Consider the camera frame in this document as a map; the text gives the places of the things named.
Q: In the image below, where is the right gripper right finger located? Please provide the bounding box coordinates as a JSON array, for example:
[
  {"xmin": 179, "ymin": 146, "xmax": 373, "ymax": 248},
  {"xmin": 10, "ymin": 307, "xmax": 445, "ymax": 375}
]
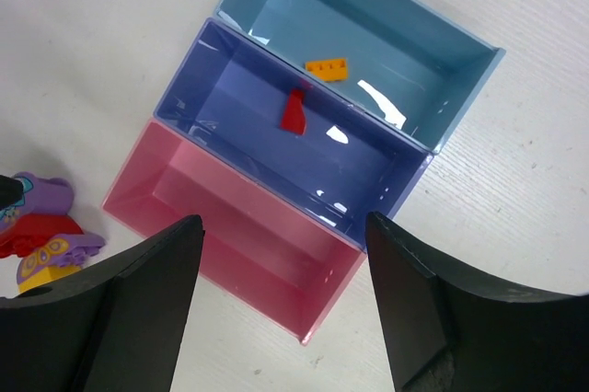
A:
[{"xmin": 365, "ymin": 213, "xmax": 588, "ymax": 391}]

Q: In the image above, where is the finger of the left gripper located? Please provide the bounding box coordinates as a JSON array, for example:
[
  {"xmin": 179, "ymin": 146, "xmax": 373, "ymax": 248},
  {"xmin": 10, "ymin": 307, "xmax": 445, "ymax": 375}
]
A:
[{"xmin": 0, "ymin": 175, "xmax": 24, "ymax": 208}]

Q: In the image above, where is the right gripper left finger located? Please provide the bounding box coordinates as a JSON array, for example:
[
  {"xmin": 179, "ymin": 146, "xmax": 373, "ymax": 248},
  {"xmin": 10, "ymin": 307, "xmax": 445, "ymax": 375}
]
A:
[{"xmin": 1, "ymin": 214, "xmax": 204, "ymax": 391}]

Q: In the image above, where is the purple lego with paw print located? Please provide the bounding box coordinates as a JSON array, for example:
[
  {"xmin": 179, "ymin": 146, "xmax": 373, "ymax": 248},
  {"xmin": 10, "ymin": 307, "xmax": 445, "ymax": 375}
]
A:
[{"xmin": 1, "ymin": 172, "xmax": 75, "ymax": 233}]

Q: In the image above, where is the red lego brick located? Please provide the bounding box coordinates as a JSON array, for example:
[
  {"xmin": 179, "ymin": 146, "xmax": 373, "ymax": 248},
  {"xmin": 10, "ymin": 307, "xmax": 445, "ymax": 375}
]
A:
[{"xmin": 1, "ymin": 213, "xmax": 83, "ymax": 259}]

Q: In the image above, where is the purple butterfly lego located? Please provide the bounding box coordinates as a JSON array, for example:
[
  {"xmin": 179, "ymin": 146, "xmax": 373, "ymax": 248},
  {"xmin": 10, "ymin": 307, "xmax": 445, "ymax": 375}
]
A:
[{"xmin": 17, "ymin": 232, "xmax": 106, "ymax": 271}]

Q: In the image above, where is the yellow lego brick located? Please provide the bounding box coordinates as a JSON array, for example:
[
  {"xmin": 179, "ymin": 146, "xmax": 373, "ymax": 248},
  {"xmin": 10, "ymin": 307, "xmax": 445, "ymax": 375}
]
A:
[{"xmin": 17, "ymin": 266, "xmax": 82, "ymax": 294}]

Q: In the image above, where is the small red lego slope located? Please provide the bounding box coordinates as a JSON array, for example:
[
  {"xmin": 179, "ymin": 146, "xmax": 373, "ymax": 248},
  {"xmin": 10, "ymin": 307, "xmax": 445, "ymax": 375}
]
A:
[{"xmin": 280, "ymin": 89, "xmax": 306, "ymax": 135}]

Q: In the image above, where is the small orange lego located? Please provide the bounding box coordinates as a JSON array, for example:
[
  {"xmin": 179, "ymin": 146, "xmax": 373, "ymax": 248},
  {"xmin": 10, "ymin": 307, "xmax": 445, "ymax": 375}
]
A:
[{"xmin": 305, "ymin": 58, "xmax": 349, "ymax": 83}]

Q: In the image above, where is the pink container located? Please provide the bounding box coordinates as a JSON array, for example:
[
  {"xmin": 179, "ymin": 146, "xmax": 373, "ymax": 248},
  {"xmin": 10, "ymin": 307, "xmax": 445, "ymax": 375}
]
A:
[{"xmin": 103, "ymin": 119, "xmax": 365, "ymax": 345}]

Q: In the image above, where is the dark blue container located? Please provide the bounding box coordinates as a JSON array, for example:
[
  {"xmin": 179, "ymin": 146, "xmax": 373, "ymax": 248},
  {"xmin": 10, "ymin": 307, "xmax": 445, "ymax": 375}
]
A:
[{"xmin": 155, "ymin": 18, "xmax": 432, "ymax": 248}]

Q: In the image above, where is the light blue container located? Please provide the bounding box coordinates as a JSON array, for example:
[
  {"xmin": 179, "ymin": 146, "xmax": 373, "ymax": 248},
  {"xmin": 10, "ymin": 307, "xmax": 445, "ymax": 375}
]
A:
[{"xmin": 215, "ymin": 0, "xmax": 504, "ymax": 153}]

